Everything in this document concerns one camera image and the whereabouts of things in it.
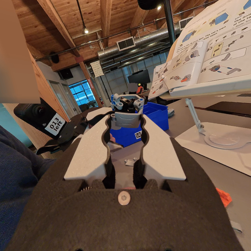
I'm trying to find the large paned window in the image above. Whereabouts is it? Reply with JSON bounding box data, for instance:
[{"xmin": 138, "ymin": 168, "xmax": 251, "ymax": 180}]
[{"xmin": 68, "ymin": 81, "xmax": 97, "ymax": 107}]

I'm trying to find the white wooden book stand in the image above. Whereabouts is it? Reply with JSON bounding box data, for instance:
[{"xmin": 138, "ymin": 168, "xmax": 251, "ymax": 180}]
[{"xmin": 159, "ymin": 38, "xmax": 251, "ymax": 177}]

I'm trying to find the black wall speaker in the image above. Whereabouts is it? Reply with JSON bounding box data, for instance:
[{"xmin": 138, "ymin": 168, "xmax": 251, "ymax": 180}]
[{"xmin": 49, "ymin": 51, "xmax": 60, "ymax": 64}]

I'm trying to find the laminated task sheet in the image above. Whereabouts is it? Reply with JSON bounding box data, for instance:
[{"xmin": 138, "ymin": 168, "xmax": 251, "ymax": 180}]
[{"xmin": 173, "ymin": 0, "xmax": 251, "ymax": 59}]

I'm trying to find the grey double door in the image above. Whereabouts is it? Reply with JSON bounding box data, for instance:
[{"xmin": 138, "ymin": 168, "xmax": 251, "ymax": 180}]
[{"xmin": 47, "ymin": 79, "xmax": 82, "ymax": 120}]

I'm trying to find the person's left forearm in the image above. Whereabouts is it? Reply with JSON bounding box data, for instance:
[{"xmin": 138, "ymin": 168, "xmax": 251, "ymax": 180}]
[{"xmin": 0, "ymin": 125, "xmax": 58, "ymax": 250}]

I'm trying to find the wooden office desk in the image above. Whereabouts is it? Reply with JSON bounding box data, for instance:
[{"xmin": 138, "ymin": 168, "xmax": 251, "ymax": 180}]
[{"xmin": 140, "ymin": 89, "xmax": 158, "ymax": 99}]

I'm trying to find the toy instruction booklet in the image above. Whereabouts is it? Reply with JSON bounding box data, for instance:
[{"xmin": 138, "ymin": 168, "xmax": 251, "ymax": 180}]
[{"xmin": 148, "ymin": 29, "xmax": 251, "ymax": 101}]

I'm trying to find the white paper sign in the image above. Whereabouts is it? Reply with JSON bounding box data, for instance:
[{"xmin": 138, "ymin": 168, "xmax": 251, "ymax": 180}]
[{"xmin": 90, "ymin": 61, "xmax": 105, "ymax": 78}]

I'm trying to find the black metal pillar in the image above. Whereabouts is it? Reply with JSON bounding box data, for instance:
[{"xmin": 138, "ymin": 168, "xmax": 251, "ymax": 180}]
[{"xmin": 162, "ymin": 0, "xmax": 177, "ymax": 42}]

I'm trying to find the pendant ceiling lamp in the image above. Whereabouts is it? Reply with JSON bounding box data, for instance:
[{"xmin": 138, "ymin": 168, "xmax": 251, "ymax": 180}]
[{"xmin": 76, "ymin": 0, "xmax": 89, "ymax": 34}]

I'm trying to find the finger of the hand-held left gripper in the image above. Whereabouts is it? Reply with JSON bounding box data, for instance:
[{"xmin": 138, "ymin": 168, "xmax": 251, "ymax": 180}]
[{"xmin": 86, "ymin": 108, "xmax": 116, "ymax": 128}]

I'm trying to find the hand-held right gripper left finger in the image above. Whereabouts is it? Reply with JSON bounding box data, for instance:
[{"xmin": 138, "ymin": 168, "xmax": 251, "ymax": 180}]
[{"xmin": 64, "ymin": 114, "xmax": 114, "ymax": 182}]

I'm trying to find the silver air duct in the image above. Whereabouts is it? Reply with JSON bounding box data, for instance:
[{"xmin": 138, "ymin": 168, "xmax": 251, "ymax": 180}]
[{"xmin": 97, "ymin": 24, "xmax": 182, "ymax": 61}]

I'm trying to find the printed parts card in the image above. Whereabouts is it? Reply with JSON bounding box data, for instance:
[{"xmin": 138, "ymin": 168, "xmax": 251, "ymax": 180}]
[{"xmin": 230, "ymin": 220, "xmax": 243, "ymax": 234}]

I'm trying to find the red hanging banner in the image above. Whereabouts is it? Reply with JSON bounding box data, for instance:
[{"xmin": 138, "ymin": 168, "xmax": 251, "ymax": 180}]
[{"xmin": 87, "ymin": 78, "xmax": 98, "ymax": 102}]

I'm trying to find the grey black toy assembly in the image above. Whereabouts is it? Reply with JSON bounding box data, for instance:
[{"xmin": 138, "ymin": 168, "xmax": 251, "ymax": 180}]
[{"xmin": 110, "ymin": 94, "xmax": 145, "ymax": 130}]

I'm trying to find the orange toy panel piece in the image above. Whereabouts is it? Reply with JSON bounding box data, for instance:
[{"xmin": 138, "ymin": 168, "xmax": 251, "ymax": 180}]
[{"xmin": 215, "ymin": 187, "xmax": 232, "ymax": 208}]

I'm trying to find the black wall screen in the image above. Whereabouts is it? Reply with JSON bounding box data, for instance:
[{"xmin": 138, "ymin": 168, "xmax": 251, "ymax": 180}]
[{"xmin": 58, "ymin": 68, "xmax": 74, "ymax": 80}]

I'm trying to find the white air vent grille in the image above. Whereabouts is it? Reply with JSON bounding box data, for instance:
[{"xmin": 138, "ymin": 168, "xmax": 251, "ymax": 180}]
[
  {"xmin": 116, "ymin": 36, "xmax": 136, "ymax": 52},
  {"xmin": 178, "ymin": 16, "xmax": 195, "ymax": 31}
]

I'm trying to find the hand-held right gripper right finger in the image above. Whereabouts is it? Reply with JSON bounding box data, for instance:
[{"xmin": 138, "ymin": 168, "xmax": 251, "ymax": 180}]
[{"xmin": 135, "ymin": 114, "xmax": 187, "ymax": 182}]

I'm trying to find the blue plastic bin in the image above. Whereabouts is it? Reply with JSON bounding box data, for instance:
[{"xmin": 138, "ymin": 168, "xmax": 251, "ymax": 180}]
[{"xmin": 109, "ymin": 102, "xmax": 169, "ymax": 148}]

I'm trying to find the light grey curved toy panel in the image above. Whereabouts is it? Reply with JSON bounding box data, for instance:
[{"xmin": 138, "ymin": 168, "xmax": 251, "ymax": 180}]
[{"xmin": 124, "ymin": 157, "xmax": 138, "ymax": 167}]

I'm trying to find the black pleated lamp shade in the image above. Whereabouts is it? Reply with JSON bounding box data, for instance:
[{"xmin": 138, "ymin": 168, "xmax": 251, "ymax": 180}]
[{"xmin": 137, "ymin": 0, "xmax": 165, "ymax": 10}]

